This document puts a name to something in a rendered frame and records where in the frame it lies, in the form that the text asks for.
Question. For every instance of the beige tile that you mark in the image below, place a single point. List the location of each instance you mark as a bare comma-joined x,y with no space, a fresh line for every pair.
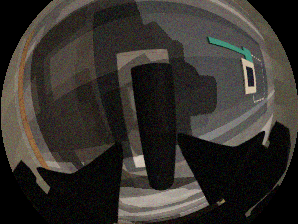
248,76

